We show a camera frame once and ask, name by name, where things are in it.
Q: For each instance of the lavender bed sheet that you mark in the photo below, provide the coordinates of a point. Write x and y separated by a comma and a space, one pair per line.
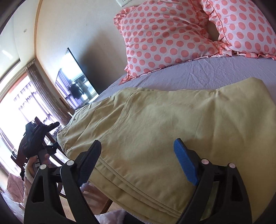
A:
203, 74

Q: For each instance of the wall mounted television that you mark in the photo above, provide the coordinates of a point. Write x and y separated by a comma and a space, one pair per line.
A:
73, 84

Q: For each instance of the person's left hand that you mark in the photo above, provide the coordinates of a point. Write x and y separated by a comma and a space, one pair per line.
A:
33, 160

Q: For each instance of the left polka dot pillow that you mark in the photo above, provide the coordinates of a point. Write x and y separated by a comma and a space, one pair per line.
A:
158, 34

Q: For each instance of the brown window curtain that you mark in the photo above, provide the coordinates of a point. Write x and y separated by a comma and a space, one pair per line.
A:
47, 96

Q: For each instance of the white wall outlet plate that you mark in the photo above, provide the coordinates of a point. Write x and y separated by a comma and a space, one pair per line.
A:
123, 2

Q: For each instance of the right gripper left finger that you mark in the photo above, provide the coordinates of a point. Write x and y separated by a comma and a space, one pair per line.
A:
44, 204

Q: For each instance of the dark wooden chair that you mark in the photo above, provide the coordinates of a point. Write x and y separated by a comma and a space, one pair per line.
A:
20, 159

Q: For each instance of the polka dot pillow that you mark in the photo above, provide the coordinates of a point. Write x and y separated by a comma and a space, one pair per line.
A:
158, 34
242, 27

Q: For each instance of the right polka dot pillow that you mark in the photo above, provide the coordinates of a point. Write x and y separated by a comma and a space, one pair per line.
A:
242, 27

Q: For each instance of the khaki pants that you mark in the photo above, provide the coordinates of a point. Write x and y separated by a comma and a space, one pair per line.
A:
137, 127

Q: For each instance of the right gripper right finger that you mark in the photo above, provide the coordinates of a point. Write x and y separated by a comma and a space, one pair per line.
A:
220, 195

